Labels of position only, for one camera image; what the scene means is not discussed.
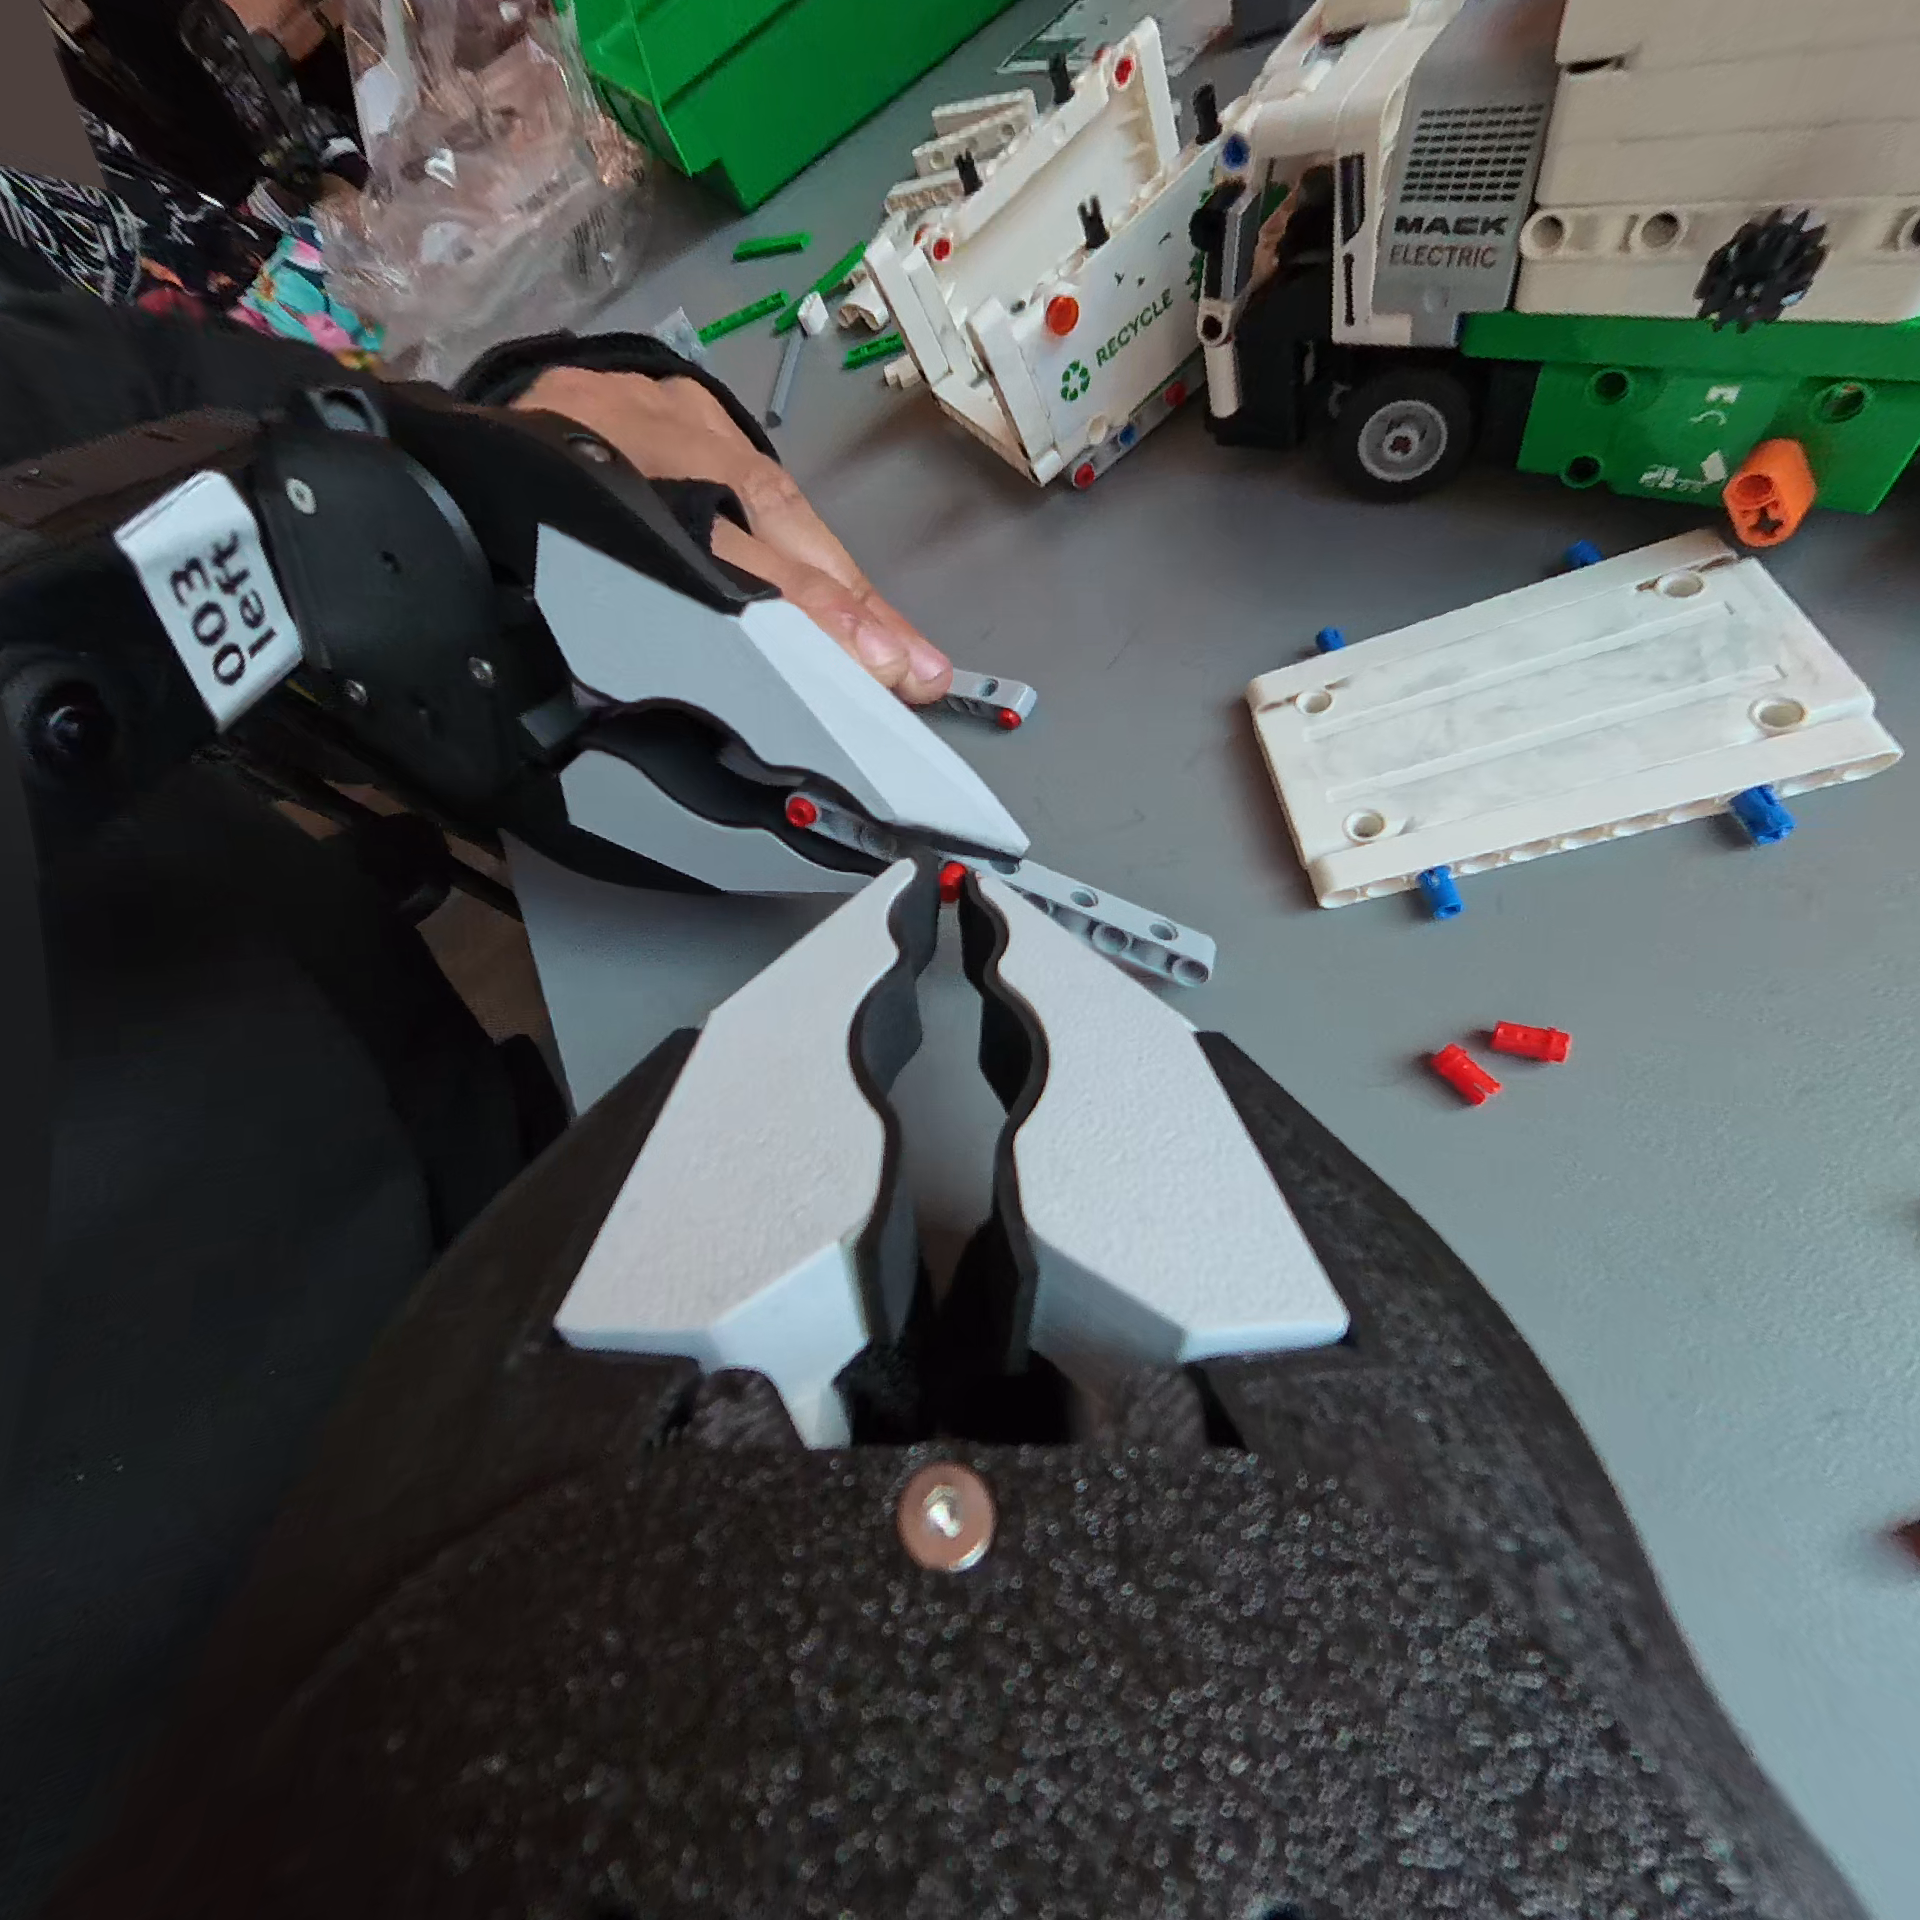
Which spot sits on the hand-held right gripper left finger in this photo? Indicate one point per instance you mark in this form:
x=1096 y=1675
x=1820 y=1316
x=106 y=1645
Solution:
x=751 y=1170

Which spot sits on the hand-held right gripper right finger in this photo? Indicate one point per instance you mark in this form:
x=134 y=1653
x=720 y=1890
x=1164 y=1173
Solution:
x=1171 y=1184

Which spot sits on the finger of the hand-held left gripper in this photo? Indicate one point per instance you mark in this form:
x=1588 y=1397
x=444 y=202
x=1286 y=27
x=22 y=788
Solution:
x=662 y=849
x=811 y=705

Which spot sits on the long grey lego beam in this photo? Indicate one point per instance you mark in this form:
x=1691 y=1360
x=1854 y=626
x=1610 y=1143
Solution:
x=1109 y=931

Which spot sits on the short grey lego beam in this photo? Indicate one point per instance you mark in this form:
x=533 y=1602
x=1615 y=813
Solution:
x=983 y=693

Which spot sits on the grey lego axle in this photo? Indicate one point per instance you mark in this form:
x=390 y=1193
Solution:
x=782 y=376

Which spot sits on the green lego piece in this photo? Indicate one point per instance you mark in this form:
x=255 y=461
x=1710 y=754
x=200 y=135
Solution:
x=734 y=321
x=875 y=349
x=774 y=244
x=827 y=288

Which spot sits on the white lego container assembly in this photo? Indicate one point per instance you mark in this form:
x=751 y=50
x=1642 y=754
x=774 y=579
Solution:
x=1080 y=283

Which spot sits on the white lego panel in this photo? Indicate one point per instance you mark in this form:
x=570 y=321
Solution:
x=1559 y=720

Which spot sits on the white green lego truck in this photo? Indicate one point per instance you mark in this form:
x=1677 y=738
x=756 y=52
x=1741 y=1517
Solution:
x=1651 y=149

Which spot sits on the person's left hand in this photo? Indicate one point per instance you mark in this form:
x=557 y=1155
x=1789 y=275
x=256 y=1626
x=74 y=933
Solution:
x=811 y=555

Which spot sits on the floral printed fabric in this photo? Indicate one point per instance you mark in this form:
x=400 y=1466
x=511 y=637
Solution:
x=285 y=283

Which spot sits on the clear plastic bag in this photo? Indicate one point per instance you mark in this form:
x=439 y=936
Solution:
x=494 y=195

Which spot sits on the green plastic bin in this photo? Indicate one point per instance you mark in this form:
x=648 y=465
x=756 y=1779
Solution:
x=751 y=75

